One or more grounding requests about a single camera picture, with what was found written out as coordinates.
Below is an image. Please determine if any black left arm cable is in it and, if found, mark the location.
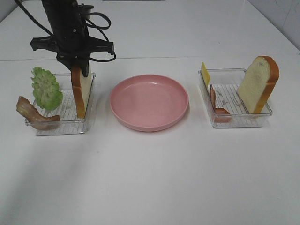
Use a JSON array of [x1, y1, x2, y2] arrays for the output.
[[14, 0, 117, 63]]

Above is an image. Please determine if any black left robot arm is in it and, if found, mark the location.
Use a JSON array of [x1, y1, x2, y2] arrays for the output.
[[30, 0, 115, 77]]

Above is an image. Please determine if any green lettuce leaf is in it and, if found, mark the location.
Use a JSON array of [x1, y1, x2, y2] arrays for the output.
[[31, 67, 63, 111]]

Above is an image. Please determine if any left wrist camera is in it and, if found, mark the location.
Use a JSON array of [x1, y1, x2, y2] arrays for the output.
[[78, 3, 94, 19]]

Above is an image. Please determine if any bread slice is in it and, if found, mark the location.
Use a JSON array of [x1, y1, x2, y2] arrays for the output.
[[237, 56, 279, 114], [71, 66, 92, 119]]

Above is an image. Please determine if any right clear plastic tray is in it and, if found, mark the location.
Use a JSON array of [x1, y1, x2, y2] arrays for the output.
[[198, 68, 272, 128]]

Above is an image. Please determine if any left clear plastic tray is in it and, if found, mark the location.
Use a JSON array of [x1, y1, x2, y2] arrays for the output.
[[25, 73, 96, 136]]

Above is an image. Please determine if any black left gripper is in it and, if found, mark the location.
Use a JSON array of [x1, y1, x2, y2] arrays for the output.
[[30, 22, 114, 77]]

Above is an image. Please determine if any clear plastic tray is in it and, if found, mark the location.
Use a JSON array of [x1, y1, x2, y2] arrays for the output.
[[198, 68, 272, 128], [25, 73, 96, 136]]

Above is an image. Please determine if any pink round plate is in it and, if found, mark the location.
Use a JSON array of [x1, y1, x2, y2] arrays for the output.
[[110, 75, 189, 132]]

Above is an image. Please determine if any bacon strip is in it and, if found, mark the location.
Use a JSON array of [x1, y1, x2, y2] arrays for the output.
[[210, 85, 232, 123], [16, 96, 60, 130]]

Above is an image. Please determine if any yellow cheese slice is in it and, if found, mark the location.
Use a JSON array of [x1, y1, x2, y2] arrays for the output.
[[200, 62, 210, 91]]

